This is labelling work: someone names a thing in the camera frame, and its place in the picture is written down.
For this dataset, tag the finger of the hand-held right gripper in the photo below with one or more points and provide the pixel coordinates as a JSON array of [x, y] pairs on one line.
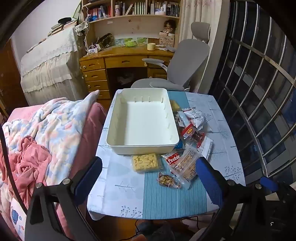
[[268, 184]]

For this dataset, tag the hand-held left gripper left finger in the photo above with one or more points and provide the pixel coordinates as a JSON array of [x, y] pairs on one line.
[[89, 178]]

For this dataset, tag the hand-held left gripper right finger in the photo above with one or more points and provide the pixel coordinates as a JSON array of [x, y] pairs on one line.
[[208, 180]]

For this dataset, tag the large cracker bag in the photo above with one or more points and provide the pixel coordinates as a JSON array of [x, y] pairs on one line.
[[188, 165]]

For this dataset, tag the clear nut bar packet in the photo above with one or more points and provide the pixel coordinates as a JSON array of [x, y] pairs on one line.
[[167, 180]]

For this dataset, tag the red label dried fruit packet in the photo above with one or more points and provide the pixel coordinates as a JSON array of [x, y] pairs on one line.
[[190, 134]]

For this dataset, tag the white red printed packet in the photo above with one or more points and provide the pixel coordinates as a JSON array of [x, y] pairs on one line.
[[194, 117]]

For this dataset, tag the white plastic bin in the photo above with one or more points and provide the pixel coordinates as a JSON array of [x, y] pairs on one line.
[[141, 120]]

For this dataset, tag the blue white printed tablecloth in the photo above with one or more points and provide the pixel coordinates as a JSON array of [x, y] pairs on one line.
[[129, 190]]

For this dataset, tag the pink quilt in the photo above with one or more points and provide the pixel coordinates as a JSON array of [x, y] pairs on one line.
[[91, 125]]

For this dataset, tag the floral fleece blanket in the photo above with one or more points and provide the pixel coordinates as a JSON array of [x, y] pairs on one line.
[[53, 129]]

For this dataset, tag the pink crumpled cloth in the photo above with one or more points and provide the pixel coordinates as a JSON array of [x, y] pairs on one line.
[[27, 166]]

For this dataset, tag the dark cloth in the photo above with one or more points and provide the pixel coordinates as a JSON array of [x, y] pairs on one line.
[[157, 230]]

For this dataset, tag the white cartoon printed cloth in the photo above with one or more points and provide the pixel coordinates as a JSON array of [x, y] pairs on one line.
[[17, 216]]

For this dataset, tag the metal window grille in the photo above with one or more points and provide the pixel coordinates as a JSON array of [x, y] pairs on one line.
[[259, 92]]

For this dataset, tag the wooden desk with drawers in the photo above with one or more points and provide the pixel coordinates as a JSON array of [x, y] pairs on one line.
[[97, 76]]

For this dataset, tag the trash bin with bag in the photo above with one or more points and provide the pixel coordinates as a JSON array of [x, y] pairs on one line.
[[124, 79]]

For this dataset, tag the white lace furniture cover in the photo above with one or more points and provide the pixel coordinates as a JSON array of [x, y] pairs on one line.
[[50, 67]]

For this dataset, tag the grey office chair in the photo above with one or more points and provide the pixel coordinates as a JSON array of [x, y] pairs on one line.
[[185, 60]]

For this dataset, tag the white power strip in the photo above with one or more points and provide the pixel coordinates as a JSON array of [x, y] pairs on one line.
[[93, 49]]

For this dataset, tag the brown wooden door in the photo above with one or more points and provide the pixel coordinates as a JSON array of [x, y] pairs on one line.
[[9, 76]]

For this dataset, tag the camouflage pouch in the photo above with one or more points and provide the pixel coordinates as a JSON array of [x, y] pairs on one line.
[[105, 41]]

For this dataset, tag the green printed panel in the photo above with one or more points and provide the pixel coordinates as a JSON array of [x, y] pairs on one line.
[[130, 42]]

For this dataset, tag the yellow mug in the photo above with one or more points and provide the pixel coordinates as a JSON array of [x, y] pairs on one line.
[[151, 46]]

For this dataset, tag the patterned cardboard box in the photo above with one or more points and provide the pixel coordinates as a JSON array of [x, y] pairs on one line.
[[166, 40]]

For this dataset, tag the floral cloth pouch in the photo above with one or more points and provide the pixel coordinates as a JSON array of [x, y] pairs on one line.
[[81, 28]]

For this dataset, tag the stack of books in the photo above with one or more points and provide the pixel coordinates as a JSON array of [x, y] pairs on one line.
[[60, 27]]

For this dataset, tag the wooden bookshelf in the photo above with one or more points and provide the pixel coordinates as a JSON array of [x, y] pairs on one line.
[[129, 27]]

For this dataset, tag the brown haired doll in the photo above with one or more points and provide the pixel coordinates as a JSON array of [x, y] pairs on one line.
[[168, 26]]

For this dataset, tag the row of books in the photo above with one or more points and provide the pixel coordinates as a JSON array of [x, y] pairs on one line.
[[138, 8]]

